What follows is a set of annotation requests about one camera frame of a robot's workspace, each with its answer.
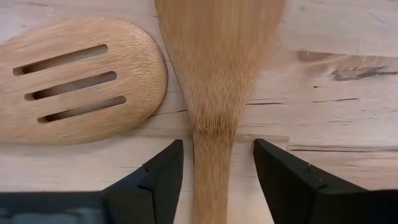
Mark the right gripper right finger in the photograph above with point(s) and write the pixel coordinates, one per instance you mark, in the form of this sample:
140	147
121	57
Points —
298	193

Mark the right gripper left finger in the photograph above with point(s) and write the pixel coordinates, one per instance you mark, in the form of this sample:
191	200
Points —
149	193

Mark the light wooden slotted spatula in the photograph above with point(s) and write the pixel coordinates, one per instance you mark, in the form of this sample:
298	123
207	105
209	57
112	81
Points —
140	77

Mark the long bamboo spoon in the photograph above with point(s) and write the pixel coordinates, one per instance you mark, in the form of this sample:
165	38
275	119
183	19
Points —
214	77

